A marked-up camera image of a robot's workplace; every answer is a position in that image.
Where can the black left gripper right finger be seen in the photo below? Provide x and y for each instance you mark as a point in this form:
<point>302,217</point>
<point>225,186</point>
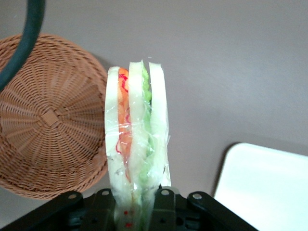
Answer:
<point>192,214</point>

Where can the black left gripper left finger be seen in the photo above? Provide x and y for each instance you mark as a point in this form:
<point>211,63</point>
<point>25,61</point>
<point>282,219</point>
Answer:
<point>72,211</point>

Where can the round brown wicker basket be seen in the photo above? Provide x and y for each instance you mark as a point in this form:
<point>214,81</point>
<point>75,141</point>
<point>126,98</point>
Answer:
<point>60,144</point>

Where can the white plastic tray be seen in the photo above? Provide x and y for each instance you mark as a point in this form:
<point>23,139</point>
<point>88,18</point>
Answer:
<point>264,183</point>

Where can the plastic-wrapped sandwich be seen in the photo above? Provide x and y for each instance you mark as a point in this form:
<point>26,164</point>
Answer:
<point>137,108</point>

